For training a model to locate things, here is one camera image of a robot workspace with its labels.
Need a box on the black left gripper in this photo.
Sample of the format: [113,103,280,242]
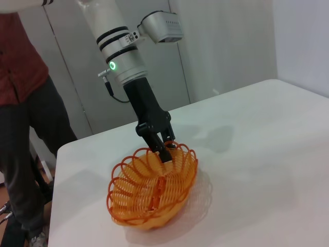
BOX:
[122,77,177,164]

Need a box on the orange woven plastic basket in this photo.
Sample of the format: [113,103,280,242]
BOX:
[106,140,199,231]

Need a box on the person in red shirt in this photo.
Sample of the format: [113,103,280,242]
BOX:
[0,10,78,240]

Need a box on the grey sneaker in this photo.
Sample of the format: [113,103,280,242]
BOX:
[30,225,50,247]

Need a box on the left arm connector cable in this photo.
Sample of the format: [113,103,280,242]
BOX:
[97,68,132,103]

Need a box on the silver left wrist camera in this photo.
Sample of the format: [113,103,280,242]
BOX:
[123,10,185,48]

